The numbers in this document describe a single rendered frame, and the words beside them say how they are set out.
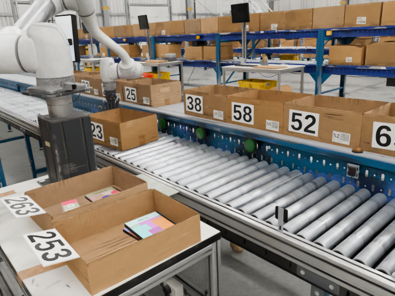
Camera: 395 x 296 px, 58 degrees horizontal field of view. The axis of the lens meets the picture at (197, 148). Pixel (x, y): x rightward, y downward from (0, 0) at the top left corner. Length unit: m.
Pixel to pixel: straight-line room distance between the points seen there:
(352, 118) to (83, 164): 1.20
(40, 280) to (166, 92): 1.87
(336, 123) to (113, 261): 1.13
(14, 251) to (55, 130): 0.52
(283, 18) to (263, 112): 5.49
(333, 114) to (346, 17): 5.06
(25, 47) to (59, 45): 0.13
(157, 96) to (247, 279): 1.42
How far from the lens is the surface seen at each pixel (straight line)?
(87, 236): 1.29
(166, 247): 1.11
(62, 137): 1.61
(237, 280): 2.24
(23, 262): 1.26
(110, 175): 1.64
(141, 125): 2.21
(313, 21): 6.95
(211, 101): 2.15
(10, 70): 1.68
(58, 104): 1.63
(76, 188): 1.59
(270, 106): 1.87
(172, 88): 2.76
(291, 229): 1.29
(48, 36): 1.58
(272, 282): 2.24
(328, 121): 1.71
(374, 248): 1.25
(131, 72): 2.43
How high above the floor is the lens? 1.40
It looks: 18 degrees down
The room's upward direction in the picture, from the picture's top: 3 degrees counter-clockwise
